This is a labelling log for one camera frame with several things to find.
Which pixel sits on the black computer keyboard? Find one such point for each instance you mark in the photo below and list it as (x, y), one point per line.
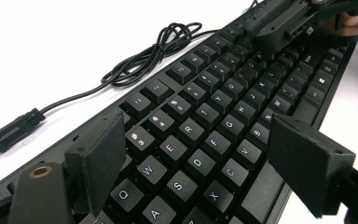
(217, 102)

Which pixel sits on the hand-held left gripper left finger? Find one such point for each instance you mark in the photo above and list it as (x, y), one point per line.
(99, 155)

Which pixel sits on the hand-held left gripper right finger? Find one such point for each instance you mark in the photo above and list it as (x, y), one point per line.
(307, 161)

